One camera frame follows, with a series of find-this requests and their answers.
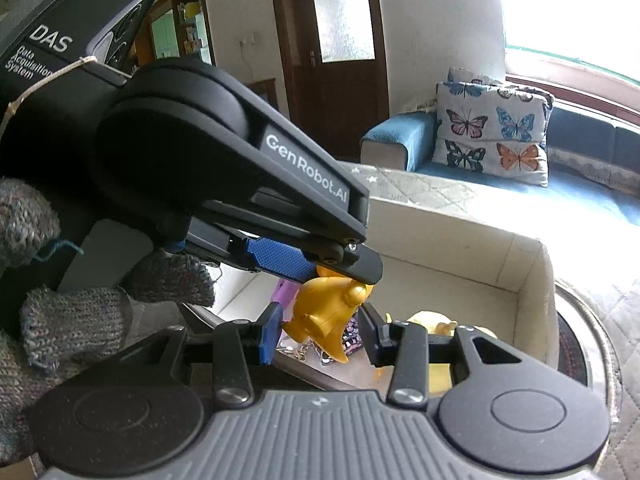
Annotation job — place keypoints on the dark wooden cabinet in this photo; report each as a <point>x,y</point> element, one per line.
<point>265,91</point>

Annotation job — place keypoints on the person's left hand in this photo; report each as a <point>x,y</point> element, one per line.
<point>65,320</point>

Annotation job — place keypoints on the blue sofa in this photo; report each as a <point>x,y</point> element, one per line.
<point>400,135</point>

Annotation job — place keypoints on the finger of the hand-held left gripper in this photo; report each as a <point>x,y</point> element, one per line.
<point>280,260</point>
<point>362,265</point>

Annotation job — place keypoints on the dark grey cardboard box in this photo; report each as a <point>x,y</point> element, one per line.
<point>450,245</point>

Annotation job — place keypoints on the large butterfly print pillow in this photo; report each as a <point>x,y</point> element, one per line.
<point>480,125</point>

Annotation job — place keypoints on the window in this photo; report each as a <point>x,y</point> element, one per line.
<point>575,10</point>

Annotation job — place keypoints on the small butterfly print pillow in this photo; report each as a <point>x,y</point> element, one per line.
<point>460,74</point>

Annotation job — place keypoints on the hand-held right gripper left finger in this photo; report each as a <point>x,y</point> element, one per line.
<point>270,336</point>

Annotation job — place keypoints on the dark wooden door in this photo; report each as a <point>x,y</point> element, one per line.
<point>300,110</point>

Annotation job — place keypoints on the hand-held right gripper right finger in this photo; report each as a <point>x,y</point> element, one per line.
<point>369,337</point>

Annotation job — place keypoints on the pale yellow plush chick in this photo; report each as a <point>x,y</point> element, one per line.
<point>425,319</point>

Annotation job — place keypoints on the translucent purple hair clip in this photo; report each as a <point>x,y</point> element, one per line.
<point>352,340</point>

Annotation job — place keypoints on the yellow rubber duck with tail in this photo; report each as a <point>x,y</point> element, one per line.
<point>320,310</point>

